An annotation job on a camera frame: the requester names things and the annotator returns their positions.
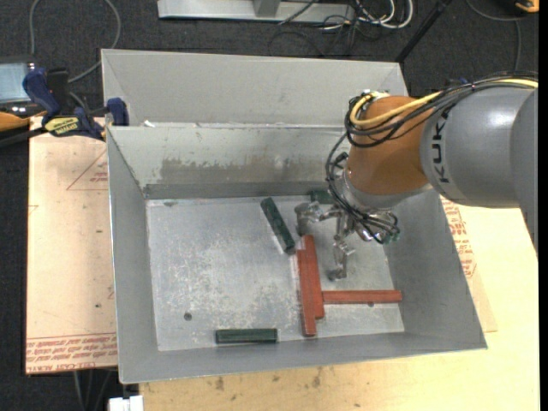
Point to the red-brown flat block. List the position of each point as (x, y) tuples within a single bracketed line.
[(309, 315), (319, 289), (364, 296)]

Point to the grey metal bin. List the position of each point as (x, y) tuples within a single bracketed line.
[(214, 263)]

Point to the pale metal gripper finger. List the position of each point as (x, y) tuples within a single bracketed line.
[(340, 255), (305, 213)]

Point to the brown cardboard board red print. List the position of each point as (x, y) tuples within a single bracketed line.
[(68, 238)]

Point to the dark green flat block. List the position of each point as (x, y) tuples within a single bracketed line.
[(277, 225), (246, 336), (319, 196)]

